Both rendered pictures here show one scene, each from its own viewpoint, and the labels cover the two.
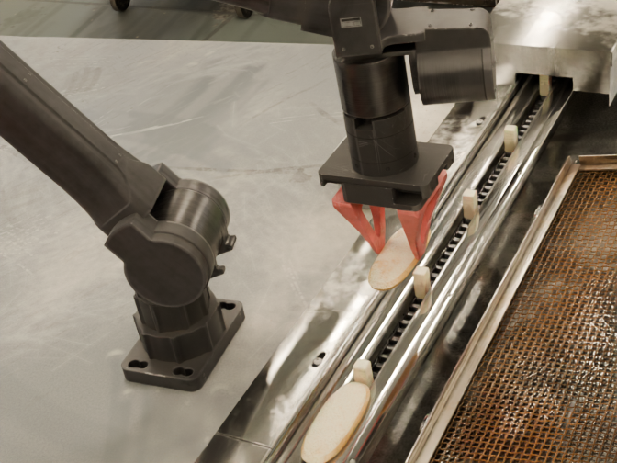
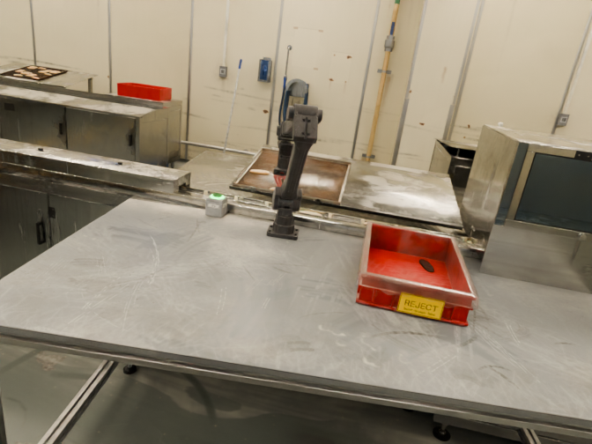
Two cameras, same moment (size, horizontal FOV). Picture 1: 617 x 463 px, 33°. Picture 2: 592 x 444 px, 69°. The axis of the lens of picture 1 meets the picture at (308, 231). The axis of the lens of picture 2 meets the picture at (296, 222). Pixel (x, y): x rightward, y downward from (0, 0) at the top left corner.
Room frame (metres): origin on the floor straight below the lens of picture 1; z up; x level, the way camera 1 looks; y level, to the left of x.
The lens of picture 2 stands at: (1.43, 1.58, 1.44)
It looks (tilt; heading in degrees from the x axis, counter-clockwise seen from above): 20 degrees down; 245
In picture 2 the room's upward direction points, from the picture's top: 8 degrees clockwise
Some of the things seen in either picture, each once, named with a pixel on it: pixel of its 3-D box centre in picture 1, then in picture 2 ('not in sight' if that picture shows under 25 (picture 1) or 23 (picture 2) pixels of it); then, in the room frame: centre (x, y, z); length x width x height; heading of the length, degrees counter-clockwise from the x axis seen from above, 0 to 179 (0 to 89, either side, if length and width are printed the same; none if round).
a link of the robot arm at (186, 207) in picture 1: (182, 249); (284, 203); (0.81, 0.12, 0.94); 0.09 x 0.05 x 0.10; 75
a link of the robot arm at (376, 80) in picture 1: (378, 74); (285, 148); (0.75, -0.08, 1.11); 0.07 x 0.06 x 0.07; 75
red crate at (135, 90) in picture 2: not in sight; (144, 91); (1.02, -3.88, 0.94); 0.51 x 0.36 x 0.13; 151
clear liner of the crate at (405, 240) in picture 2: not in sight; (410, 265); (0.53, 0.56, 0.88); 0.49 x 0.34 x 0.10; 56
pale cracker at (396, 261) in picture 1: (399, 253); not in sight; (0.75, -0.08, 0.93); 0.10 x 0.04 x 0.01; 147
